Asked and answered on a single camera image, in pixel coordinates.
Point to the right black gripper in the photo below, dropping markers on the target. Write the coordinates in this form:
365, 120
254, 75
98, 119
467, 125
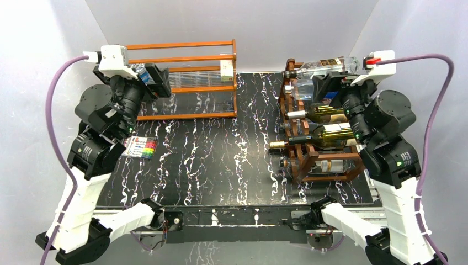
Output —
329, 81

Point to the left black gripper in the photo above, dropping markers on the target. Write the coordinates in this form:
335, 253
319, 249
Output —
160, 88

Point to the blue clear glass bottle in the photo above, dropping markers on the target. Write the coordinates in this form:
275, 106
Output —
305, 90

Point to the green wine bottle silver cap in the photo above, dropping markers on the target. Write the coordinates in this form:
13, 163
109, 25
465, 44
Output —
319, 114

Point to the green wine bottle black neck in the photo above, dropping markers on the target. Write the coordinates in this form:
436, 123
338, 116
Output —
327, 137

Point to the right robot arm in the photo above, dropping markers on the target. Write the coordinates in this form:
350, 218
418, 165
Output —
377, 120

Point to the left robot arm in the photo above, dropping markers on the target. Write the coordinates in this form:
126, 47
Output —
108, 113

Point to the clear square liquor bottle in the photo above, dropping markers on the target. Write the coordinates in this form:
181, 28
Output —
323, 67

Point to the orange wooden shelf rack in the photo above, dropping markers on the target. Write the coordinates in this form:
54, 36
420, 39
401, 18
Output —
195, 79

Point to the gold foil wine bottle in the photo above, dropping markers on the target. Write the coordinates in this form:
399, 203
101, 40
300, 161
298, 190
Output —
274, 145

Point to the clear bottle gold label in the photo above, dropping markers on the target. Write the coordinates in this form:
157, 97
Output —
320, 166

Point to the brown wooden wine rack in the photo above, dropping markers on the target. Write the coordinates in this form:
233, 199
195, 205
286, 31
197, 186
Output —
308, 154

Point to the blue lidded jar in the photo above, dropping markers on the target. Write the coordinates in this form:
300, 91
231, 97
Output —
140, 69

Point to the pack of coloured markers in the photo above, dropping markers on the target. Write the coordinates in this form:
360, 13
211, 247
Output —
140, 147

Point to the small white box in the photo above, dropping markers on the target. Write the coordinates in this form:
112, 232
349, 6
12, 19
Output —
226, 70

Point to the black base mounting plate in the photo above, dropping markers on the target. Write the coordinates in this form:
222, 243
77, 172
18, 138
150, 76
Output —
252, 223

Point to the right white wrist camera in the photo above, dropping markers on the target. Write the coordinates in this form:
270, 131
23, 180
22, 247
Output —
374, 71

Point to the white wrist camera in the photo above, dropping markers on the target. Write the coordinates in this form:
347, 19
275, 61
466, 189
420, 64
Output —
374, 71
112, 60

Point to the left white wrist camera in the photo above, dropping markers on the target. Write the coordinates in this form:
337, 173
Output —
112, 60

